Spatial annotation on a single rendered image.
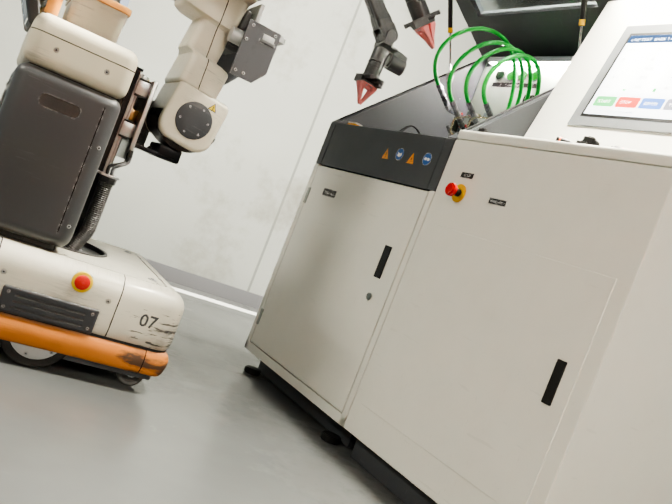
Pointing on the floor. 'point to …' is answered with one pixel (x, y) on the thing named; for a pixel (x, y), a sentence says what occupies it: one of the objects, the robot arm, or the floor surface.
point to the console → (533, 320)
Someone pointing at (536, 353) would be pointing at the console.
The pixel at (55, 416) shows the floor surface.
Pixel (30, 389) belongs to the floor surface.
